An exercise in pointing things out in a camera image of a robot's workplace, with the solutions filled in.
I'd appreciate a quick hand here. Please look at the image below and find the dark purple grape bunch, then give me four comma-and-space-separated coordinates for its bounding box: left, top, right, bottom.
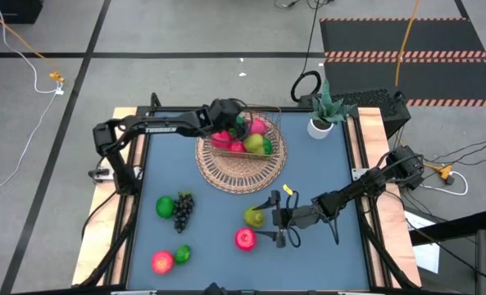
172, 191, 196, 235

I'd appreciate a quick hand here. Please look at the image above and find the orange floor cable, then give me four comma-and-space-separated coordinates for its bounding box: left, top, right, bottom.
0, 2, 66, 83

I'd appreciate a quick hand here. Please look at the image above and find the black cable tangle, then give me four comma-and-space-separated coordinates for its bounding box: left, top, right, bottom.
273, 0, 338, 10

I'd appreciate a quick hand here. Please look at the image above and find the white paper sheet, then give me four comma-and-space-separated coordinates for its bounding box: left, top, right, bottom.
405, 212, 441, 275

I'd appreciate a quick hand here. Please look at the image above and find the orange plug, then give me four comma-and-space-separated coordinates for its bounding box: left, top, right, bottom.
430, 163, 456, 185

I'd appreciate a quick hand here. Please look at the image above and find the black striped floor mat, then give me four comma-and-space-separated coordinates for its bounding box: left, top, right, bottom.
319, 17, 486, 60
323, 57, 486, 108

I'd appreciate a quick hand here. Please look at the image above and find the black box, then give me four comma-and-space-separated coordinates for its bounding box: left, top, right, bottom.
0, 0, 44, 25

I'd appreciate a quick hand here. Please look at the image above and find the black perforated case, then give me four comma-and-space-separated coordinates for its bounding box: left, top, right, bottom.
298, 88, 412, 139

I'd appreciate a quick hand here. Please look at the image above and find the white looped cable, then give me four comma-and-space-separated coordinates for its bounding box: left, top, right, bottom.
420, 170, 470, 197

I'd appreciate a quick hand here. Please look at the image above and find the white plant pot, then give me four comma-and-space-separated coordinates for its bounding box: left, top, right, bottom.
307, 117, 334, 141

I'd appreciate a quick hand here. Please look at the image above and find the wooden side board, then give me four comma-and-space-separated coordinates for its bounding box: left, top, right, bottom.
346, 107, 423, 288
70, 107, 150, 287

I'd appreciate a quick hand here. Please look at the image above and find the thin black cable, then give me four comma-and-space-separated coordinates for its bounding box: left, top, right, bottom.
425, 138, 486, 163

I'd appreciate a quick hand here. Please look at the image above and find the copper wire basket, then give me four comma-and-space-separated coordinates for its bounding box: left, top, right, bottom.
203, 102, 282, 161

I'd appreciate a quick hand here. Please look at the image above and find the yellow hanging cable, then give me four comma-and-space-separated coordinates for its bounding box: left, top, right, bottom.
393, 0, 421, 88

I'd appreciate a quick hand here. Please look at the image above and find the green succulent plant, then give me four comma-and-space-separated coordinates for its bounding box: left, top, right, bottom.
311, 79, 358, 126

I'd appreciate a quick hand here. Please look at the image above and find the black metal table frame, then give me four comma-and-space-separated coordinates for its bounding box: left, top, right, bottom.
72, 92, 424, 295

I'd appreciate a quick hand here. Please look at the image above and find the white floor cable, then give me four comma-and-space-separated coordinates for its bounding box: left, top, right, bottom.
0, 0, 66, 96
0, 92, 60, 201

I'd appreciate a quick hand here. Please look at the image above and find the round wicker basket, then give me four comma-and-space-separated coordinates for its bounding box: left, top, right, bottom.
194, 110, 288, 194

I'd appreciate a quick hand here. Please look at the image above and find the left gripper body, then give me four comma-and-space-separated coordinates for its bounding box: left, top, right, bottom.
205, 98, 246, 136

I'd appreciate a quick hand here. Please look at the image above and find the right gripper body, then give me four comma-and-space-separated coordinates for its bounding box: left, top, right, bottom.
271, 189, 324, 249

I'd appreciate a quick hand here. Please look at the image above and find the yellow-green pear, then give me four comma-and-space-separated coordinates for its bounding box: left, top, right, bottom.
243, 133, 266, 155
243, 206, 266, 229

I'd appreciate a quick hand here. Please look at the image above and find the black looped cable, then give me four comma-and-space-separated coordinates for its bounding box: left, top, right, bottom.
289, 0, 324, 103

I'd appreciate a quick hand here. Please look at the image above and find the silver bracket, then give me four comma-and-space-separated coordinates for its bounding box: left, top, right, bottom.
351, 166, 370, 182

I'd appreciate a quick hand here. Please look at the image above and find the pink dragon fruit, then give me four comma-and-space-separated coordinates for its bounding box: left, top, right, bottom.
248, 117, 269, 137

